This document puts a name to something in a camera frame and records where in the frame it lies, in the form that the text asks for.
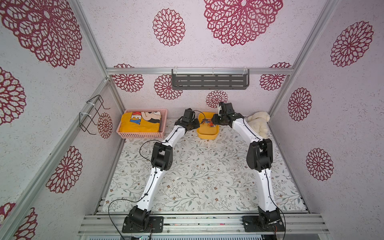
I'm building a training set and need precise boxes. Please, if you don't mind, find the yellow plastic storage box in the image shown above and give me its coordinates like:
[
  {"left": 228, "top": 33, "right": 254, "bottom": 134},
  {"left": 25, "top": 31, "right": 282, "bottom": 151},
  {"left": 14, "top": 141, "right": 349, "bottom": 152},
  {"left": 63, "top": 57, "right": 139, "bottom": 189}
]
[{"left": 197, "top": 112, "right": 220, "bottom": 140}]

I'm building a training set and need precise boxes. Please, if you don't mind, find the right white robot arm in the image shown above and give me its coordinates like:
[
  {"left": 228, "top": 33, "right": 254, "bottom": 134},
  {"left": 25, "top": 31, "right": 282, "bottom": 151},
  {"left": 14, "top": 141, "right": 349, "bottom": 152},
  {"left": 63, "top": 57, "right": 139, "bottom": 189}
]
[{"left": 212, "top": 102, "right": 285, "bottom": 233}]

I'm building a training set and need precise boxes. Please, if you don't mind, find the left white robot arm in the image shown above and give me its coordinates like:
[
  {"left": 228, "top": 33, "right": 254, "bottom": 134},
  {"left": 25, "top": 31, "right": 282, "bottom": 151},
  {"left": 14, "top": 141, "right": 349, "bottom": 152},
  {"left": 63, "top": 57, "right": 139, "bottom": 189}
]
[{"left": 129, "top": 108, "right": 200, "bottom": 230}]

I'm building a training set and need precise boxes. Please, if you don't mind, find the white plush toy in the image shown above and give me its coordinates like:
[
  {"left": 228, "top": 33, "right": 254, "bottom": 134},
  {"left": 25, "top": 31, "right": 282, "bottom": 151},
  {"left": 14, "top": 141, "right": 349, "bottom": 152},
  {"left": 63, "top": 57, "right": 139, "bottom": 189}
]
[{"left": 245, "top": 111, "right": 271, "bottom": 139}]

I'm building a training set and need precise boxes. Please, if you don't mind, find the yellow folded cartoon shirt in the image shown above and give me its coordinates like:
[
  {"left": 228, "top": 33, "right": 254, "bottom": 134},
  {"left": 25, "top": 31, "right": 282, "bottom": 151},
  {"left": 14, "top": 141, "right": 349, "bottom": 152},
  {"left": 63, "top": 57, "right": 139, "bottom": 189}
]
[{"left": 119, "top": 111, "right": 161, "bottom": 133}]

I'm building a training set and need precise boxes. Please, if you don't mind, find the grey wall shelf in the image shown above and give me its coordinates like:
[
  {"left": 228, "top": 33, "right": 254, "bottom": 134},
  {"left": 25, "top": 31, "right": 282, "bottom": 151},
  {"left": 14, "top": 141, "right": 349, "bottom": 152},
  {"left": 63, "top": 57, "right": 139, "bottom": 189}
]
[{"left": 171, "top": 69, "right": 250, "bottom": 90}]

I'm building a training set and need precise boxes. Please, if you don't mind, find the black wire wall rack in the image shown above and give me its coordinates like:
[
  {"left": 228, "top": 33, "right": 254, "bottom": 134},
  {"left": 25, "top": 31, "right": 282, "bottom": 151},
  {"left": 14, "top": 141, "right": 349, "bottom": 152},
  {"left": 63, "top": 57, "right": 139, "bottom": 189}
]
[{"left": 78, "top": 95, "right": 110, "bottom": 135}]

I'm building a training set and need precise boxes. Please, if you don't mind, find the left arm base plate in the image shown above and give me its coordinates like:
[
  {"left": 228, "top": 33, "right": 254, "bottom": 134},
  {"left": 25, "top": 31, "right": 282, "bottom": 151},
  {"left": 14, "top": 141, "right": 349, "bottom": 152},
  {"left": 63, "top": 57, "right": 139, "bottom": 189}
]
[{"left": 122, "top": 216, "right": 164, "bottom": 234}]

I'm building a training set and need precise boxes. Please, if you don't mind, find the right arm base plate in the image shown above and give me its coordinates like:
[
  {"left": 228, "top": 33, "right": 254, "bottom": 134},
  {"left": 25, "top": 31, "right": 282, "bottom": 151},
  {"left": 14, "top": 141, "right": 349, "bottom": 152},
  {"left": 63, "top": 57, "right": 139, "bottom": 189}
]
[{"left": 242, "top": 216, "right": 286, "bottom": 233}]

